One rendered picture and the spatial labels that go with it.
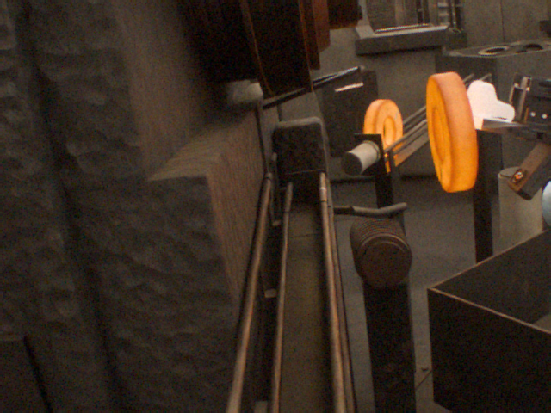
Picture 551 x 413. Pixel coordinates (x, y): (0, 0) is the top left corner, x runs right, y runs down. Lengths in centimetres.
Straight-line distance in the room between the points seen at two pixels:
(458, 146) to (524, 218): 103
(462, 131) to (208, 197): 34
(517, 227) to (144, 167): 136
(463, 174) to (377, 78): 291
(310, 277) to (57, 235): 41
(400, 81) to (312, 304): 293
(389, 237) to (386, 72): 241
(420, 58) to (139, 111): 314
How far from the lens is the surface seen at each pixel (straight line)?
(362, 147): 142
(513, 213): 176
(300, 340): 73
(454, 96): 76
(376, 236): 132
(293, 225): 103
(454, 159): 76
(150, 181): 56
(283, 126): 122
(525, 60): 315
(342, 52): 368
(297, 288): 83
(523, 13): 505
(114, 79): 55
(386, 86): 366
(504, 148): 314
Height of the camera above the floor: 98
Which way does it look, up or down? 16 degrees down
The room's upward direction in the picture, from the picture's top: 9 degrees counter-clockwise
